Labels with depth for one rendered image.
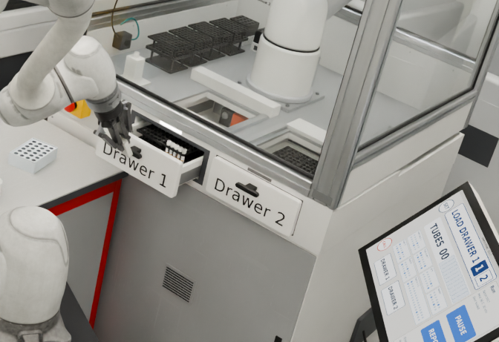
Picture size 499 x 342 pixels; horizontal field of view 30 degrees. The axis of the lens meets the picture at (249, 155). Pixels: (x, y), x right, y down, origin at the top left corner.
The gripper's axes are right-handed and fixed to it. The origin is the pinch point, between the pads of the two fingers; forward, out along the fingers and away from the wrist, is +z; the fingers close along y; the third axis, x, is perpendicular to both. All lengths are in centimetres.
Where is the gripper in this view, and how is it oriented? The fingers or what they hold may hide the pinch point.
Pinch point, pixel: (124, 146)
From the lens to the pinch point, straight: 253.2
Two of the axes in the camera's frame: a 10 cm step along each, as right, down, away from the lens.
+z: 1.3, 5.7, 8.1
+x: -8.0, -4.2, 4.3
